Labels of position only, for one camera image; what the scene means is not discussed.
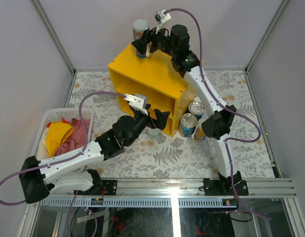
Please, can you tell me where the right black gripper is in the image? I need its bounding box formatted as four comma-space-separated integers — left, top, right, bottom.
131, 22, 176, 58

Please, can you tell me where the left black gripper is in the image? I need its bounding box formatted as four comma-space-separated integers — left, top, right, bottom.
127, 105, 170, 147

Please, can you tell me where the tall can with white spoon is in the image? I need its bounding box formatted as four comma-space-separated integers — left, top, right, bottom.
133, 19, 150, 58

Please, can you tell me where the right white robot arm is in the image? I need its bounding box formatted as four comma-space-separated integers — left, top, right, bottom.
132, 25, 237, 195

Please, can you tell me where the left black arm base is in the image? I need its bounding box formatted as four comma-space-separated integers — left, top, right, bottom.
73, 169, 117, 198

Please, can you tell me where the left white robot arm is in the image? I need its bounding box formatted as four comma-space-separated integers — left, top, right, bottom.
19, 109, 170, 204

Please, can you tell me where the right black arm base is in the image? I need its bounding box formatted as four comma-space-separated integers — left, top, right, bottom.
203, 171, 249, 196

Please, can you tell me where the short grey can clear lid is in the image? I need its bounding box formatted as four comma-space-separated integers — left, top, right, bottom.
147, 128, 161, 140

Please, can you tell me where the blue can silver pull-tab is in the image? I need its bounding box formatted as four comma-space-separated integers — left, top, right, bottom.
178, 113, 198, 137

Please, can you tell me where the yellow wooden shelf cabinet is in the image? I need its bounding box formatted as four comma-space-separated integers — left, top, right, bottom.
108, 44, 195, 137

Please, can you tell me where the rear silver pull-tab can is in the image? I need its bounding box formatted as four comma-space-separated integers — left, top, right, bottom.
187, 101, 205, 119

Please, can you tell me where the small yellow can white lid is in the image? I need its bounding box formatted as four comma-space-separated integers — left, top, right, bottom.
193, 96, 201, 102

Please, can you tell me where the pink cloth in basket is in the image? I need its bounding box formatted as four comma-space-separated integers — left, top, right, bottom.
54, 118, 87, 156

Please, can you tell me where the yellow cloth in basket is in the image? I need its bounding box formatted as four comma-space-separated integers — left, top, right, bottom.
45, 121, 74, 157

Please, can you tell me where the white plastic laundry basket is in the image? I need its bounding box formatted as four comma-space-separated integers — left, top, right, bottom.
30, 108, 94, 156

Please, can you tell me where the white cloth in basket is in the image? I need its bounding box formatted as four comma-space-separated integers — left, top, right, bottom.
36, 127, 52, 160

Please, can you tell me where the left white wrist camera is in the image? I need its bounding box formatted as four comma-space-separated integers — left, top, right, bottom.
124, 93, 148, 115

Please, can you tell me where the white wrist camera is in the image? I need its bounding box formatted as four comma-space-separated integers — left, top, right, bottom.
155, 9, 171, 33
124, 93, 148, 115

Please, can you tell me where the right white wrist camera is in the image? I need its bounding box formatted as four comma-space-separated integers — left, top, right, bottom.
155, 9, 171, 33

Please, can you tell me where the aluminium front rail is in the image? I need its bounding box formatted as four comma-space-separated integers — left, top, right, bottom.
40, 178, 296, 209

